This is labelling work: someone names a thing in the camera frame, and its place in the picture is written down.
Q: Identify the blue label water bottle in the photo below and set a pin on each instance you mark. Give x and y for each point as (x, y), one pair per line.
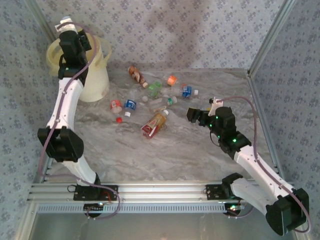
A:
(130, 104)

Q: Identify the amber tea bottle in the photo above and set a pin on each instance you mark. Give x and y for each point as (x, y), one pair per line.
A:
(153, 123)

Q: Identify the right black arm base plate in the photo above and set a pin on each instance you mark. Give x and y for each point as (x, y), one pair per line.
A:
(215, 192)

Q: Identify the aluminium frame post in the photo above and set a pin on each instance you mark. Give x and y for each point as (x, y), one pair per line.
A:
(41, 18)
(272, 35)

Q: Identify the brown coffee bottle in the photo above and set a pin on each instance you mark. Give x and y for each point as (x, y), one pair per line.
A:
(136, 74)

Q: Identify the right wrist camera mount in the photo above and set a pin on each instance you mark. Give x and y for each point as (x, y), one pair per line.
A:
(214, 105)

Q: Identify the cream plastic bucket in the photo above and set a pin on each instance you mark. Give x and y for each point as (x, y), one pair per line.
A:
(100, 53)

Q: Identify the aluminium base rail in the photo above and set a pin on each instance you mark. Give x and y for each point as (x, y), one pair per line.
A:
(162, 191)

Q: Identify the small clear bottle green cap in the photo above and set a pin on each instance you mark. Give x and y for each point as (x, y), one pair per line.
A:
(171, 100)

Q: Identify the green label clear bottle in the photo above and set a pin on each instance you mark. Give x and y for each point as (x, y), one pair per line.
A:
(154, 88)

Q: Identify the blue label bottle white cap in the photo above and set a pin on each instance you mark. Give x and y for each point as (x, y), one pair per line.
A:
(187, 91)

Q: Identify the left controller board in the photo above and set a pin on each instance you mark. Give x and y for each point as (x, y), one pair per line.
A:
(93, 207)

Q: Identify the cream plastic bin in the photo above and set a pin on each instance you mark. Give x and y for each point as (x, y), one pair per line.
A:
(96, 85)

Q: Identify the crushed clear bottle cream label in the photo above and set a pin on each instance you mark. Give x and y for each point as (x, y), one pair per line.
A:
(158, 109)

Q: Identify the red label clear bottle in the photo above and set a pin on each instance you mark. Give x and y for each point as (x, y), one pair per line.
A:
(115, 105)

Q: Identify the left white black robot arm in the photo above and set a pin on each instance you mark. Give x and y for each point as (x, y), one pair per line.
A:
(67, 100)

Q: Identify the controller board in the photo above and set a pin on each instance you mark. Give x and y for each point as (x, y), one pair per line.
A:
(93, 207)
(233, 208)

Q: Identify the small orange label bottle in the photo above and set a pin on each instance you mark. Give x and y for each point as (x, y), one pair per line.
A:
(172, 80)

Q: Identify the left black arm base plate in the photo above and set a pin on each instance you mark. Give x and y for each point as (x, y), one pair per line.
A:
(85, 193)

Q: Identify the right controller board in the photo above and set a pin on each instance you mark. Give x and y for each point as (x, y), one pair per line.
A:
(233, 208)

